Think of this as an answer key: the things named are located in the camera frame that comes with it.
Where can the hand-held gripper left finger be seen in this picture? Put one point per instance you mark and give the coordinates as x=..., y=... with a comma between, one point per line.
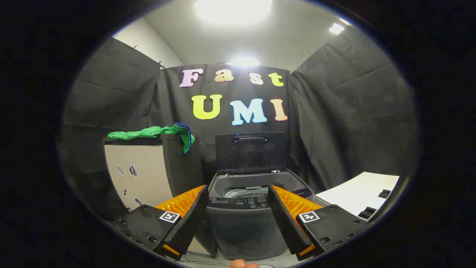
x=189, y=219

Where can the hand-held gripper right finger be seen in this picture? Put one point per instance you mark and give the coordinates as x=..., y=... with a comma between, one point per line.
x=286, y=223

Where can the grey washing machine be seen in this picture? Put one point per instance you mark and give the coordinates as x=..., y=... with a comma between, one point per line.
x=241, y=230

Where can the green polo shirt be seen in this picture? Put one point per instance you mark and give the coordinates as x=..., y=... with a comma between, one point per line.
x=148, y=132

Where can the grey and beige cabinet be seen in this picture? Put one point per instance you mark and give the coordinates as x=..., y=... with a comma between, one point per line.
x=141, y=175

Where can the white table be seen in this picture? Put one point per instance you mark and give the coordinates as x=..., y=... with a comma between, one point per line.
x=357, y=193

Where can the small black block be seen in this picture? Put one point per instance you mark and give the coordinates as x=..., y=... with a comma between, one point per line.
x=367, y=213
x=385, y=193

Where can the black backdrop cloth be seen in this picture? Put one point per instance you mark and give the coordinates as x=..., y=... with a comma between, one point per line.
x=334, y=123

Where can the small ceiling light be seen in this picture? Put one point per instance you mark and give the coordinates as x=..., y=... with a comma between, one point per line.
x=243, y=61
x=336, y=28

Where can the large ceiling light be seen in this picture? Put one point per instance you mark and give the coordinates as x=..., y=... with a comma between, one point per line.
x=233, y=9

